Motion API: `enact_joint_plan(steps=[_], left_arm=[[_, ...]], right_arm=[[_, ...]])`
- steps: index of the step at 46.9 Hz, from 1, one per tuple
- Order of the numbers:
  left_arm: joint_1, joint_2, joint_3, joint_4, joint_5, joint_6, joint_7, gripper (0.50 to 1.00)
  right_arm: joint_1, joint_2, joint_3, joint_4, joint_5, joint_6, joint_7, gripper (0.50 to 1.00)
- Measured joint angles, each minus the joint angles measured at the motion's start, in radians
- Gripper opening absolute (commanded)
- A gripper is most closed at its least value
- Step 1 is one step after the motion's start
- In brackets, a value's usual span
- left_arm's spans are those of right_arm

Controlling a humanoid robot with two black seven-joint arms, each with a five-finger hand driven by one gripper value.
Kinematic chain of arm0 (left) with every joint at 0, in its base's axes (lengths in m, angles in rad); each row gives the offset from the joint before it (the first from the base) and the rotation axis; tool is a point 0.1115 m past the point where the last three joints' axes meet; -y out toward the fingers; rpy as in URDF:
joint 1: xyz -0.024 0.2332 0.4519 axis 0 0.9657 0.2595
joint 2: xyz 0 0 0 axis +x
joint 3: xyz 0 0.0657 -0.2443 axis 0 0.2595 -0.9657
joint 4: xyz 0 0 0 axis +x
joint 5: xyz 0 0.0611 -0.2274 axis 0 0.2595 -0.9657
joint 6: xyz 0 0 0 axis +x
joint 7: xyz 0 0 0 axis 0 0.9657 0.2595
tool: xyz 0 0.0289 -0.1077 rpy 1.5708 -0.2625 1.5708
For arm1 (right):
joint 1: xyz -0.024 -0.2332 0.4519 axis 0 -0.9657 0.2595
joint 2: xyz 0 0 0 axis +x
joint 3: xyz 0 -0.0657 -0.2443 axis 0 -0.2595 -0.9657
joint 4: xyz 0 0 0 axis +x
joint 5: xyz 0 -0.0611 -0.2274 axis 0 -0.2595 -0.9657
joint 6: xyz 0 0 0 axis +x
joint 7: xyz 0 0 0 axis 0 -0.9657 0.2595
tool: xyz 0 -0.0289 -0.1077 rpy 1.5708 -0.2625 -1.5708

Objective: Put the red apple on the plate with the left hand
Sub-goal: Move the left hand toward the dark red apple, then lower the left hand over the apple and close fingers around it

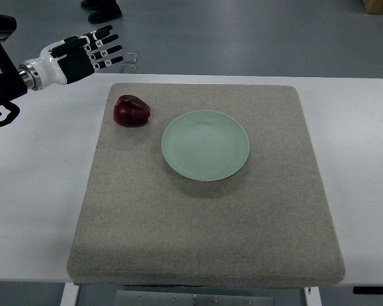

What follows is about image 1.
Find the black shoe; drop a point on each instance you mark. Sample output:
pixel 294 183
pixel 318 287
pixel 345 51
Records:
pixel 105 13

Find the lower floor socket plate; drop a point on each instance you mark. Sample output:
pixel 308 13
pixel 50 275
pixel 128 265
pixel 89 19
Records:
pixel 128 69

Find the red apple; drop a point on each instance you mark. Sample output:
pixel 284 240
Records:
pixel 130 111

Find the beige fabric mat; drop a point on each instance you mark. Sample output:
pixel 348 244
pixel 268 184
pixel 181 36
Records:
pixel 266 226

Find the metal plate under table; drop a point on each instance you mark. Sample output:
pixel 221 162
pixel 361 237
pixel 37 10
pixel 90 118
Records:
pixel 184 299

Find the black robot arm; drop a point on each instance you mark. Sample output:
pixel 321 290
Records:
pixel 14 82

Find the floor socket plate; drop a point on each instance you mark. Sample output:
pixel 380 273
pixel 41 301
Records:
pixel 128 69
pixel 130 58

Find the black table control panel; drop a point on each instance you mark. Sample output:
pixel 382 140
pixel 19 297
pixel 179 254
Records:
pixel 368 290

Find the white table leg frame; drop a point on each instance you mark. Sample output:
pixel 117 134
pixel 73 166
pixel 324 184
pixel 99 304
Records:
pixel 70 295

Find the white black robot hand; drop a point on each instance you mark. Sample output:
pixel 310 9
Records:
pixel 75 58

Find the cardboard box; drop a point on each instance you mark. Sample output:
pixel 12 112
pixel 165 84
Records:
pixel 373 6

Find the light green plate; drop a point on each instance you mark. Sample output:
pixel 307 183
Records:
pixel 205 145

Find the upper floor socket plate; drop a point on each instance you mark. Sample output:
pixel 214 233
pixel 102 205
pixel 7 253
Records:
pixel 130 58

